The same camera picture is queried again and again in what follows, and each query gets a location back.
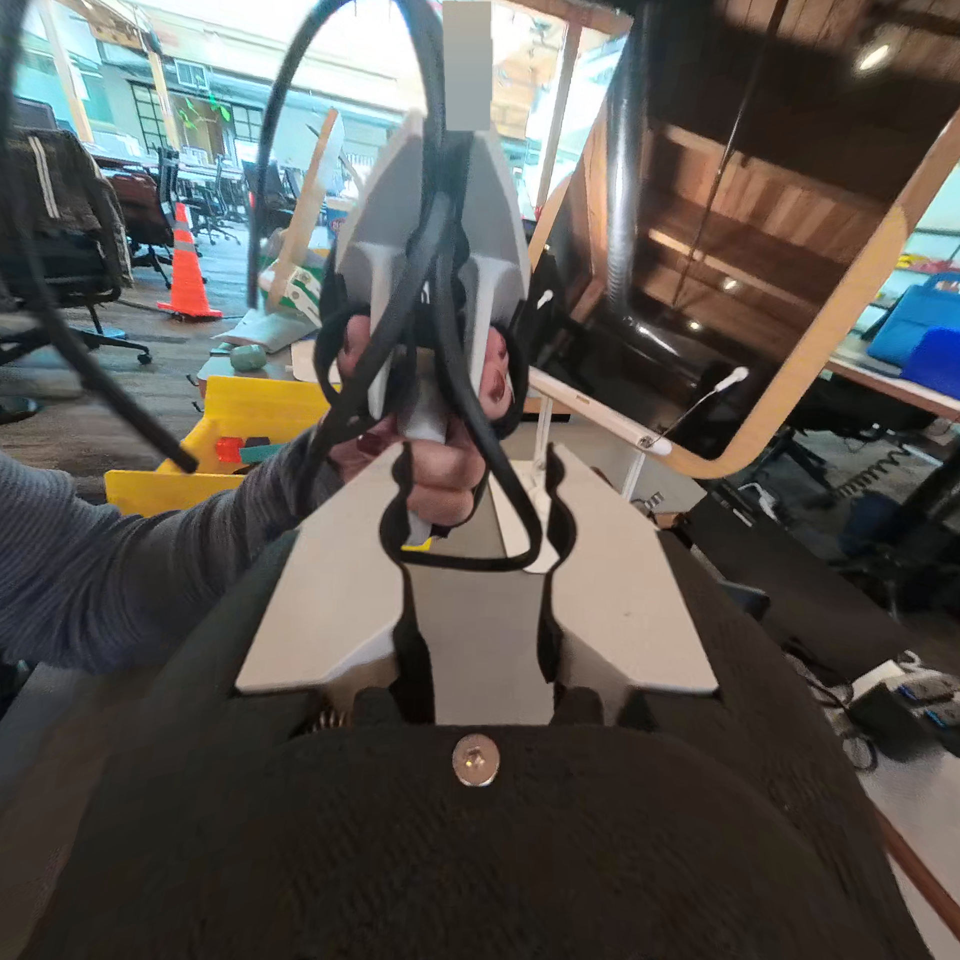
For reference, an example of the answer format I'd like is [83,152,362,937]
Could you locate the small blue plastic bin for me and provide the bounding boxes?
[898,328,960,385]

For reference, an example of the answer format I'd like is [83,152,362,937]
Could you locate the office chair with grey jacket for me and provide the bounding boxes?
[0,126,153,367]

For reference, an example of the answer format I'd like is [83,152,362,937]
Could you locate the person's left hand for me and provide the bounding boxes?
[328,315,520,531]

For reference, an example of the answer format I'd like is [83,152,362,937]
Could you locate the yellow plastic bin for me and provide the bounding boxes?
[105,372,340,519]

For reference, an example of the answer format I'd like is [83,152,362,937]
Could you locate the green and white carton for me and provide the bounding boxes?
[287,264,325,325]

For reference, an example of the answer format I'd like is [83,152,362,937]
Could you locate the white mirror stand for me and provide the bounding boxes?
[487,288,751,576]

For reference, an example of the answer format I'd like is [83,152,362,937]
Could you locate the blue caddy with handle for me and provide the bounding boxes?
[864,272,960,370]

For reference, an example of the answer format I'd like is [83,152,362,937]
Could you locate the orange traffic cone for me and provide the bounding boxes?
[156,201,225,321]

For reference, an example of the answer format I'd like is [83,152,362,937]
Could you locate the white panel on stand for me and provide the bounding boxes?
[225,108,348,355]

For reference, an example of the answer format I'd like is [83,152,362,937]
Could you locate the black cable with plug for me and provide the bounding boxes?
[0,0,546,574]

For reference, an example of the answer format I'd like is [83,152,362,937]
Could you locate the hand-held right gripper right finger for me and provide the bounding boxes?
[536,442,720,727]

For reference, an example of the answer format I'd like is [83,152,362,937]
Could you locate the wood framed mirror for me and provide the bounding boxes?
[527,0,960,483]

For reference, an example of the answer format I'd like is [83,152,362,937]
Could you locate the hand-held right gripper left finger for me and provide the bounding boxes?
[234,442,436,726]

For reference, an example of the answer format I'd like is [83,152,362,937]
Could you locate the person's left forearm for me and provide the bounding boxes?
[0,426,348,674]

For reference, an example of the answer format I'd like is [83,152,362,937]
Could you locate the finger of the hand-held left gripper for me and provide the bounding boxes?
[457,131,531,331]
[333,111,432,421]

